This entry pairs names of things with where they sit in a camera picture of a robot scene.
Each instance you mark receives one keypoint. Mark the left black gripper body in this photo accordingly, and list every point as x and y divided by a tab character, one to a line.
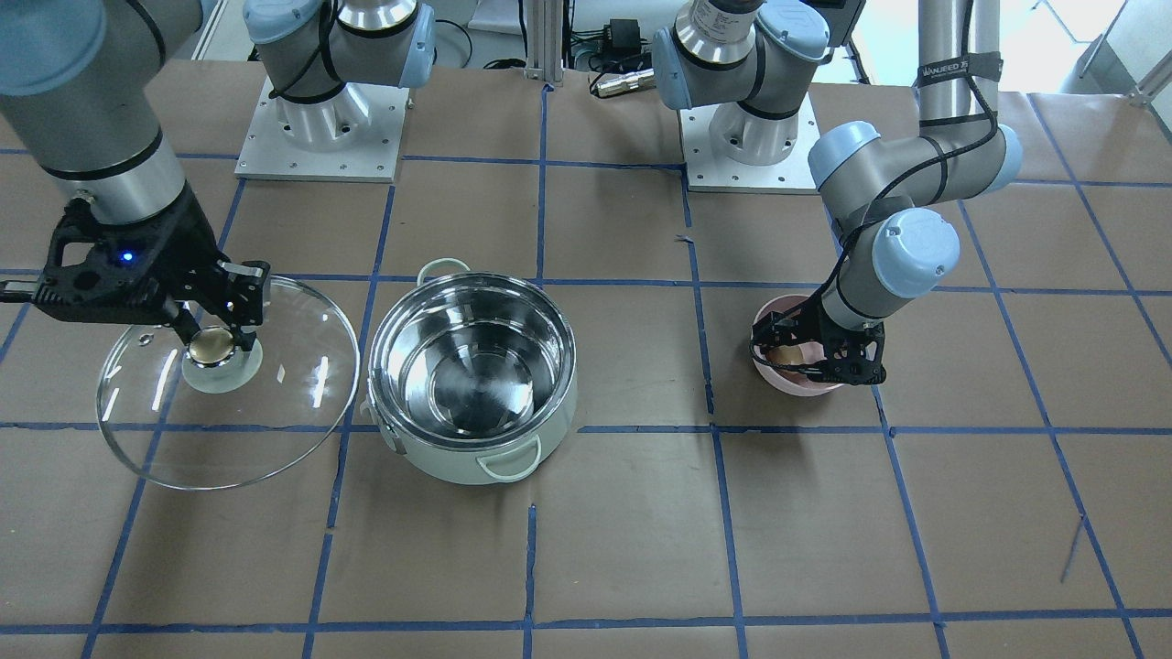
835	335

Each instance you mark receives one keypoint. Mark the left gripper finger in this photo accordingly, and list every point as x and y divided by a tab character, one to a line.
771	330
853	362

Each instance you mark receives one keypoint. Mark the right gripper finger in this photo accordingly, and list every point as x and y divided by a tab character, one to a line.
185	326
247	287

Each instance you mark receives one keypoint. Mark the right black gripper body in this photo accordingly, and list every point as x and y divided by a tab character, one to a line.
186	243

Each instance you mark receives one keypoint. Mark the brown egg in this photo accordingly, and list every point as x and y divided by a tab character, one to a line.
787	355

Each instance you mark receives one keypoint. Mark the glass pot lid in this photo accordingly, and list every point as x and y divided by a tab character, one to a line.
208	415

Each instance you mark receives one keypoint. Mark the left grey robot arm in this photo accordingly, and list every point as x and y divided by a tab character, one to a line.
753	62

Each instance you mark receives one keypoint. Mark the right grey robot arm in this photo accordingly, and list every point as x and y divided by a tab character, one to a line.
75	72

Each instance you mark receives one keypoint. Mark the pale green steel pot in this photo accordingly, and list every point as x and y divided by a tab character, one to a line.
472	376

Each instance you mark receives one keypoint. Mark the silver cylindrical connector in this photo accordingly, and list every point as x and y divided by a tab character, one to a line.
629	82

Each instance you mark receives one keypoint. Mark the black power adapter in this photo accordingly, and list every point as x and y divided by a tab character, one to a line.
622	35

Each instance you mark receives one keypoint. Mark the aluminium frame post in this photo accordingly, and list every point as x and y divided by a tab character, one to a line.
544	32

